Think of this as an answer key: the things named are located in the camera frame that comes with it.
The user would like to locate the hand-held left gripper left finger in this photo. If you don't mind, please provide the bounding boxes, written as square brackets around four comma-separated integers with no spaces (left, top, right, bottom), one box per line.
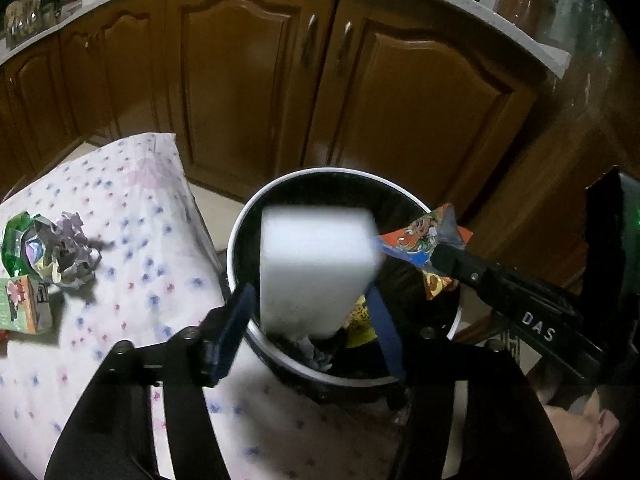
[44,282,257,480]

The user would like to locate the silver crumpled wrapper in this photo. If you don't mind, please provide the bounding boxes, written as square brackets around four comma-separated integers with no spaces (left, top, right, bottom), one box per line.
[37,212,113,291]

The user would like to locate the white foam block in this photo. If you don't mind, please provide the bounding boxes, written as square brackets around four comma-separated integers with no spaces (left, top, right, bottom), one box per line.
[260,205,382,338]

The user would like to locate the grey crumpled paper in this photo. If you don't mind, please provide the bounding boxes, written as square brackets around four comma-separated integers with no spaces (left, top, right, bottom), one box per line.
[292,337,336,373]

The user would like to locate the brown wooden lower cabinets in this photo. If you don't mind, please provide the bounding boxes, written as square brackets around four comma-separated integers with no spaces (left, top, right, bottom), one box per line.
[0,0,551,211]

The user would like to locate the white floral tablecloth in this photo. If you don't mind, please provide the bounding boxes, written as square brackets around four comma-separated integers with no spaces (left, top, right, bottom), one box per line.
[0,132,416,480]

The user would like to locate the green drink carton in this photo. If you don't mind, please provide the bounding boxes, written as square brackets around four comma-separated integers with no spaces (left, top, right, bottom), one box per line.
[0,274,55,336]

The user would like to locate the person's right hand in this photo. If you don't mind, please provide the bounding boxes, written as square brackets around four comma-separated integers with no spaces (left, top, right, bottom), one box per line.
[542,395,621,480]

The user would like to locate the orange cartoon snack wrapper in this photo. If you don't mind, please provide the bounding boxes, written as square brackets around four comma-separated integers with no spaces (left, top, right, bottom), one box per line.
[372,203,473,301]

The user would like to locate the green crumpled wrapper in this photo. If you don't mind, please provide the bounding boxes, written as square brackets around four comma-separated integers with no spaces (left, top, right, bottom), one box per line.
[0,211,53,278]

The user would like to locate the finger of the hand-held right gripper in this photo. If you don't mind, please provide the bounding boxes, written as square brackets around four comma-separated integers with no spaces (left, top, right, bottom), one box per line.
[429,241,511,311]

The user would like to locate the black round trash bin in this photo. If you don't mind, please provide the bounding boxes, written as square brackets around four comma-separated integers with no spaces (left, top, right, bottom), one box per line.
[226,167,463,403]

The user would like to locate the yellow wrapper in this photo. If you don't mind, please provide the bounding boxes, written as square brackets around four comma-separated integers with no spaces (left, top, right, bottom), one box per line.
[345,295,378,348]

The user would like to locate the white kitchen countertop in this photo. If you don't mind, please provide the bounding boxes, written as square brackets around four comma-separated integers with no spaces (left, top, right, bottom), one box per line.
[0,0,571,78]

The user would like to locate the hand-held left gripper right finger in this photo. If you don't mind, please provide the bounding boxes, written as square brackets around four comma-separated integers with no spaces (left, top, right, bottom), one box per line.
[366,282,573,480]

